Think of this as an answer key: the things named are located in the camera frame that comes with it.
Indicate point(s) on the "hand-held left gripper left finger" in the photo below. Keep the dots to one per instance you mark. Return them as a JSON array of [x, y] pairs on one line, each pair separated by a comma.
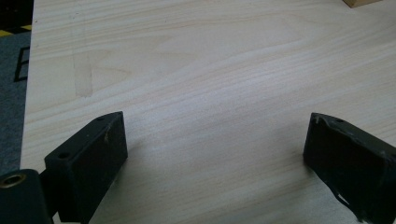
[[85, 161]]

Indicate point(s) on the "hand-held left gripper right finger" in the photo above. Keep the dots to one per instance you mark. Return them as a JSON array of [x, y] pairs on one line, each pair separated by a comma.
[[351, 161]]

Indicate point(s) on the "yellow black hazard tape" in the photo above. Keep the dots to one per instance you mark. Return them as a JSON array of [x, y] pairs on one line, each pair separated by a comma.
[[14, 30]]

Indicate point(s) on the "wooden block corner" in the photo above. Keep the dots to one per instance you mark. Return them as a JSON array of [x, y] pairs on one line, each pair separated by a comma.
[[359, 2]]

